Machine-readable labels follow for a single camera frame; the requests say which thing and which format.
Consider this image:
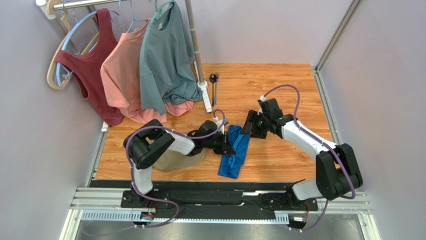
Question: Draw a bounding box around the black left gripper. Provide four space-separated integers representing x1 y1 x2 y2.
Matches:
202 131 237 156

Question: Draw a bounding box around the blue cloth napkin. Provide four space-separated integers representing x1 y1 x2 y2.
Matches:
218 125 250 179

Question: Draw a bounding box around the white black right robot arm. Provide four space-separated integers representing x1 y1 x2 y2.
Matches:
241 98 363 203

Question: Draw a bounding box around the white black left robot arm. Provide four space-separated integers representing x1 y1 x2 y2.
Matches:
123 118 237 196

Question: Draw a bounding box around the beige baseball cap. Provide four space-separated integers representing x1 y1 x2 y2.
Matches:
153 149 206 172

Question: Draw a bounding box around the white clothes rack foot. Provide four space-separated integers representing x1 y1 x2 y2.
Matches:
197 80 213 113

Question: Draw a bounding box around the black spoon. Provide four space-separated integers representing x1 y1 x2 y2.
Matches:
209 73 215 107

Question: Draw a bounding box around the teal t-shirt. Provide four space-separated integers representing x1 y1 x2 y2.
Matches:
139 0 203 115

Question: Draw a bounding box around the pink t-shirt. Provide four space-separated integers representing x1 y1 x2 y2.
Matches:
99 19 196 125

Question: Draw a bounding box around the teal clothes hanger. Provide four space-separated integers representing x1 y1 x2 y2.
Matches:
150 0 175 23

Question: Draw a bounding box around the maroon tank top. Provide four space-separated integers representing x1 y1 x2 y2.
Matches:
55 8 124 126

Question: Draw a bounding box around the light blue clothes hanger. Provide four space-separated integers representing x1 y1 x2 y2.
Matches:
46 11 100 90

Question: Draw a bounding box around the metal clothes rack pole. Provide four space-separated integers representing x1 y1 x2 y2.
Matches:
35 0 208 88

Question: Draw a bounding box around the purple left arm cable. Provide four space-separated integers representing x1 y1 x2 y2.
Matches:
124 108 227 229

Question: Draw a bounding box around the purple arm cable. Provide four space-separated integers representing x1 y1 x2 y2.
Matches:
124 108 227 229
261 84 357 233

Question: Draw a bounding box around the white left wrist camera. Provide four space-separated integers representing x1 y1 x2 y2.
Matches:
213 117 229 134

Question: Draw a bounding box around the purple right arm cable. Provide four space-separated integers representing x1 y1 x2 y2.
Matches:
261 84 357 233

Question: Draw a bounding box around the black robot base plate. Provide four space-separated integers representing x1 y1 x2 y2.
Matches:
120 189 319 212

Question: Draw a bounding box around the aluminium frame rail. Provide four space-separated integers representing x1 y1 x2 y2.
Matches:
60 187 380 240

